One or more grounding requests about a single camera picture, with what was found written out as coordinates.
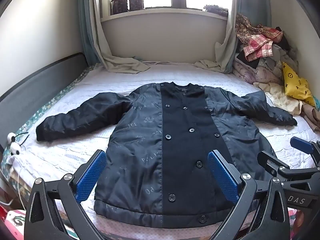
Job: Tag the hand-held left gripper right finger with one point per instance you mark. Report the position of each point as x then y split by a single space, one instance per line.
222 177

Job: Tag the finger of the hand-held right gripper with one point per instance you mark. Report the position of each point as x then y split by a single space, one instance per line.
268 160
301 145

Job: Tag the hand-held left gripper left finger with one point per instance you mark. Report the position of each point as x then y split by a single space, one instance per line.
91 177

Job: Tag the dark navy printed coat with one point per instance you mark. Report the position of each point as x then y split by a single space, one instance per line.
150 130

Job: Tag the brown striped cloth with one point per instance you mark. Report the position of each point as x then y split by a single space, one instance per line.
311 117

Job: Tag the cream cloth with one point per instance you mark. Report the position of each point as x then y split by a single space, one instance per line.
282 97

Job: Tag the yellow printed cloth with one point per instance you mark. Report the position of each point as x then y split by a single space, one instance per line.
297 85

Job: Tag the panda plush toy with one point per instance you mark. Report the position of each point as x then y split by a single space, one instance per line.
15 148

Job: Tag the teal floral bed sheet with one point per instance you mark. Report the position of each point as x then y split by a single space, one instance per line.
50 102

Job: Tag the pink patterned cloth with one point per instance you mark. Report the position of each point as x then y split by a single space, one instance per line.
15 221

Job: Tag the grey cloth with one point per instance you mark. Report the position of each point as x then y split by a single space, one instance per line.
282 55

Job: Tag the black cloth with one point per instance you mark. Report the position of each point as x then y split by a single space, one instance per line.
246 58

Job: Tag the red plaid cloth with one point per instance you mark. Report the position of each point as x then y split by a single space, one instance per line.
257 45

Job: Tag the dark grey bed headboard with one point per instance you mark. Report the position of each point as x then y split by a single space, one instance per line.
37 80

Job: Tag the dark red checked cloth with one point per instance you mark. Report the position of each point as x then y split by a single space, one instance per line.
272 33

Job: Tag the beige curtain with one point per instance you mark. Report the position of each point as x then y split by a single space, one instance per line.
228 42
100 37

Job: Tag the leopard print cloth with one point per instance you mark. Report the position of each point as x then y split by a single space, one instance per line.
243 30

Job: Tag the dark dried bundle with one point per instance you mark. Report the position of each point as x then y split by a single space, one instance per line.
216 10

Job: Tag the glass jar with dark contents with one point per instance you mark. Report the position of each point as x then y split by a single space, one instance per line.
120 5
136 2

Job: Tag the white windowsill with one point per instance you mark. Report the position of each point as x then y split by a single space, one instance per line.
162 12

